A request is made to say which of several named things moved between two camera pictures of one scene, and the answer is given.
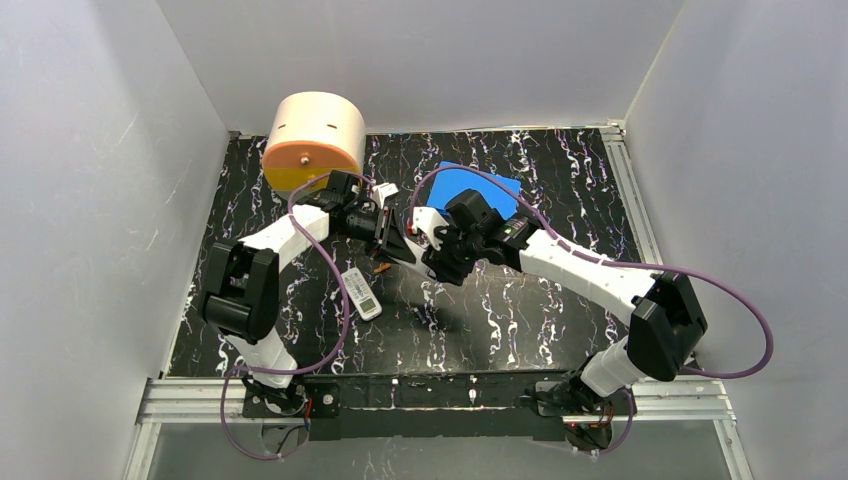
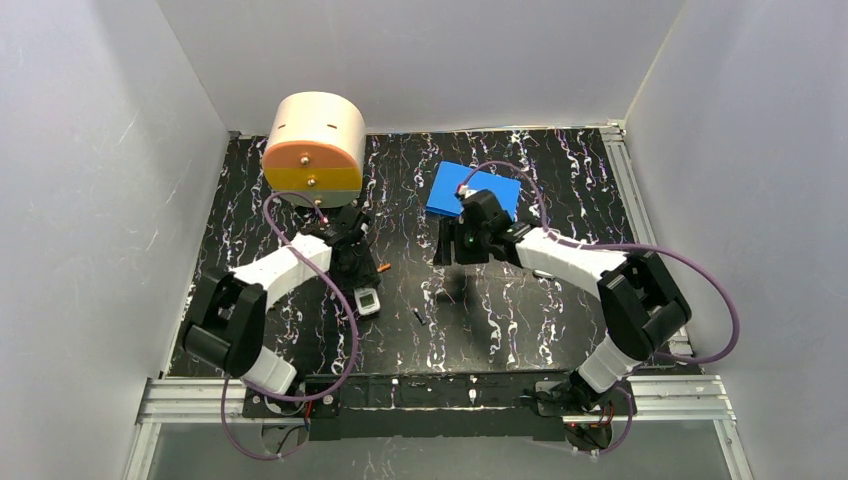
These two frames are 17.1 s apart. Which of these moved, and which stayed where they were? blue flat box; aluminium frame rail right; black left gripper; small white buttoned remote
Moved: black left gripper
Stayed: small white buttoned remote; aluminium frame rail right; blue flat box
